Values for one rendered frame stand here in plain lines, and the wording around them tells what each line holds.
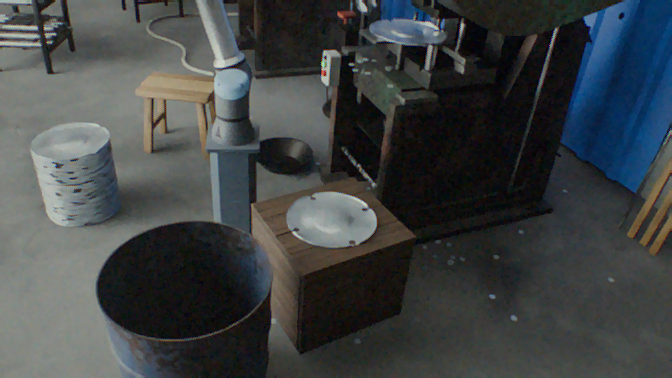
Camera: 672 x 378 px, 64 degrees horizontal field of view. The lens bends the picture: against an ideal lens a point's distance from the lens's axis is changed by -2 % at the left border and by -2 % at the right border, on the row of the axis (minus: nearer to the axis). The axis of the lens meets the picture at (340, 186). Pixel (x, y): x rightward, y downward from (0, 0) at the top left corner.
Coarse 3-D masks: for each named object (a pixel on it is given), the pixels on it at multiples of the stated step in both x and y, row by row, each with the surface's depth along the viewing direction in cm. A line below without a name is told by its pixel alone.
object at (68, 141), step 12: (48, 132) 213; (60, 132) 214; (72, 132) 214; (84, 132) 216; (96, 132) 216; (108, 132) 216; (36, 144) 205; (48, 144) 206; (60, 144) 206; (72, 144) 206; (84, 144) 208; (96, 144) 209; (48, 156) 199; (60, 156) 200; (72, 156) 200; (84, 156) 201
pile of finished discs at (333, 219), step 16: (320, 192) 186; (304, 208) 179; (320, 208) 179; (336, 208) 179; (352, 208) 181; (288, 224) 170; (304, 224) 172; (320, 224) 171; (336, 224) 172; (352, 224) 174; (368, 224) 174; (304, 240) 165; (320, 240) 166; (336, 240) 166
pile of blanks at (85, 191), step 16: (48, 160) 198; (64, 160) 198; (80, 160) 201; (96, 160) 206; (112, 160) 217; (48, 176) 202; (64, 176) 202; (80, 176) 205; (96, 176) 208; (112, 176) 218; (48, 192) 207; (64, 192) 206; (80, 192) 207; (96, 192) 211; (112, 192) 220; (48, 208) 214; (64, 208) 210; (80, 208) 212; (96, 208) 215; (112, 208) 222; (64, 224) 214; (80, 224) 215
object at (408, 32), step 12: (372, 24) 208; (384, 24) 210; (396, 24) 211; (408, 24) 213; (420, 24) 214; (384, 36) 198; (396, 36) 199; (408, 36) 199; (420, 36) 201; (432, 36) 203; (444, 36) 204
